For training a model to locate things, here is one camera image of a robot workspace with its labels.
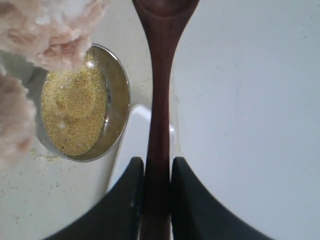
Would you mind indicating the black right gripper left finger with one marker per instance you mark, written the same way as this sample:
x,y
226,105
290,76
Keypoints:
x,y
117,216

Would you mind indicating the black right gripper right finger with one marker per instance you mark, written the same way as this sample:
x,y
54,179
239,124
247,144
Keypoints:
x,y
197,215

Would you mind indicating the tan teddy bear striped sweater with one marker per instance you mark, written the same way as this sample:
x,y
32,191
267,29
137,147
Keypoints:
x,y
51,34

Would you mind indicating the dark red wooden spoon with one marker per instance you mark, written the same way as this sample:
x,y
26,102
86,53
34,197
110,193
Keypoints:
x,y
163,22

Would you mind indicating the white rectangular plastic tray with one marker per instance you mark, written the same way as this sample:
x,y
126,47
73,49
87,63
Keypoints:
x,y
134,142

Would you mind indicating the steel bowl of millet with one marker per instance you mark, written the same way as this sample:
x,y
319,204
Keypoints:
x,y
81,115

